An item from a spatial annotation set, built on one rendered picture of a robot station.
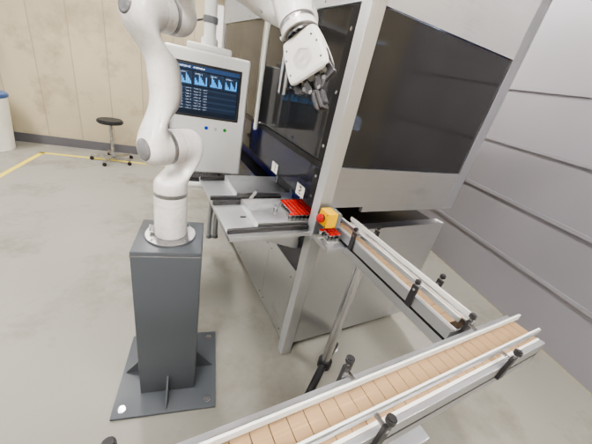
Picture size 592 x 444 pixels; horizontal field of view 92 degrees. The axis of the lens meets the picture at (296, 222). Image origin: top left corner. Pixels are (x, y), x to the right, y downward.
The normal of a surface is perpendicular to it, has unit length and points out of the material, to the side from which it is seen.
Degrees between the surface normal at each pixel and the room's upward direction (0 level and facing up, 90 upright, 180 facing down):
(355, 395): 0
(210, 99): 90
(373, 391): 0
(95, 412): 0
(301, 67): 82
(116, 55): 90
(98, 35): 90
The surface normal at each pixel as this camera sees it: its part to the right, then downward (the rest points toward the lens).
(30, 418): 0.19, -0.87
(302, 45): -0.54, 0.13
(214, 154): 0.31, 0.49
